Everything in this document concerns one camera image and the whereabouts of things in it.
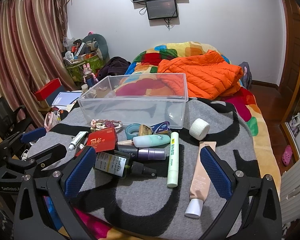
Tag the pink braided bracelet charm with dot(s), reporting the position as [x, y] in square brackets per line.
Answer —
[100, 124]

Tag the dark purple spray bottle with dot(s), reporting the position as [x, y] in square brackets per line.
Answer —
[143, 153]

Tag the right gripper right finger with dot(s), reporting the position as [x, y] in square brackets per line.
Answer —
[252, 207]

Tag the mint green small bottle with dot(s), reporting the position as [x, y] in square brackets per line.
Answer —
[145, 141]

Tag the pink croc shoe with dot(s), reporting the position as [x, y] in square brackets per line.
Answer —
[287, 155]

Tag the grey neck pillow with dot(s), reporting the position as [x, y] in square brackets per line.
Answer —
[97, 43]

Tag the dark purple clothes pile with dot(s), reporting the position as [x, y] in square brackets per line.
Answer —
[115, 66]

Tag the white gauze tape roll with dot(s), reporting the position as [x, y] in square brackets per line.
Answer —
[199, 129]

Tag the blue white booklet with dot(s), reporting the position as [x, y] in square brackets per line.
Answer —
[66, 98]

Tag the green basket of clutter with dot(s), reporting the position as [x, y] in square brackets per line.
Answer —
[83, 54]

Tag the clear plastic storage box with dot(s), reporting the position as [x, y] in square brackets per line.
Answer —
[145, 98]

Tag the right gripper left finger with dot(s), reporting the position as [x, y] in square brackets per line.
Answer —
[32, 219]

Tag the blue Max blade box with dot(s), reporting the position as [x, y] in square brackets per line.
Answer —
[161, 128]

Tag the beige lipstick tube red band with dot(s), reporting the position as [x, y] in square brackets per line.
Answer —
[126, 143]

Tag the red gift box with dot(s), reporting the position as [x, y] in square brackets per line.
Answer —
[47, 89]

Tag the blue adhesive tape roll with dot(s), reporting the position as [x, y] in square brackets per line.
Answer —
[132, 131]

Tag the grey black patterned blanket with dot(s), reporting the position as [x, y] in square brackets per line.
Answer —
[146, 206]

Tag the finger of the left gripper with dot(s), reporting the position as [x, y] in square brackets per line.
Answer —
[47, 157]
[22, 139]

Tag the striped pink brown curtain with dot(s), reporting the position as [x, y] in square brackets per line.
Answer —
[31, 46]

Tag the colourful patchwork quilt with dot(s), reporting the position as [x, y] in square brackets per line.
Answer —
[248, 108]

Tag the beige cream tube white cap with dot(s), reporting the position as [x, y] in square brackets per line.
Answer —
[200, 185]

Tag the wooden door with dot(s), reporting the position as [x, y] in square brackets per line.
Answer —
[289, 86]

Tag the orange puffer jacket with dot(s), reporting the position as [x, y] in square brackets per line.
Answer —
[208, 76]

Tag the light green marker stick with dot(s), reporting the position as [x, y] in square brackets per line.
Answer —
[173, 164]

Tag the small wall monitor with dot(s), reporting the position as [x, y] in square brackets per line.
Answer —
[161, 9]

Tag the pink rabbit toy figure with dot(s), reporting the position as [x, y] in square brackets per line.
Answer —
[88, 76]

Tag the small white ointment tube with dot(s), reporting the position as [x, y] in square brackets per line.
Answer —
[77, 141]

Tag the red paper box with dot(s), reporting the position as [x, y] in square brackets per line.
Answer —
[103, 140]

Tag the dark green glass bottle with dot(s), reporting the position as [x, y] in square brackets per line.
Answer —
[121, 166]

